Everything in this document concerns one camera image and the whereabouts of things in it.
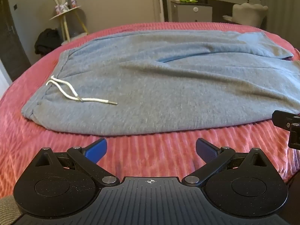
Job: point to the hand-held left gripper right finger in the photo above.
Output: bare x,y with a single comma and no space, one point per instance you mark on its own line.
206,148

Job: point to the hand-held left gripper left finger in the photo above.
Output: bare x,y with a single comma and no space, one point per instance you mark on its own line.
97,148

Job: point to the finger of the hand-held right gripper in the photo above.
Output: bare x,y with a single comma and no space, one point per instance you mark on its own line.
284,119

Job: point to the grey sweat pants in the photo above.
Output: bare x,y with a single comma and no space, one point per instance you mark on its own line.
164,82

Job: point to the pink ribbed blanket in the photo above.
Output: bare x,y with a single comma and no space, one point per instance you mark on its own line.
154,152

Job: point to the beige cloth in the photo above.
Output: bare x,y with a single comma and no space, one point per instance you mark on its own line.
8,211

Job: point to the black bag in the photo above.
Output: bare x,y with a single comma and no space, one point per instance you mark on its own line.
48,41

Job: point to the grey small cabinet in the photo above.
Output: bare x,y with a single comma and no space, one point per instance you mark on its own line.
192,13

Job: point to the dark door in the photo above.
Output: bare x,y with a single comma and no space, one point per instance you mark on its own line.
10,42

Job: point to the round side table yellow legs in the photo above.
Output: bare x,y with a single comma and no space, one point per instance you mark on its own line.
66,14

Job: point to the small red white jar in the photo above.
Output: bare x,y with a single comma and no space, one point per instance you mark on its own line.
57,9
74,2

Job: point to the green item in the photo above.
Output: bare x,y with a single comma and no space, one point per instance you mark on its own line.
189,1

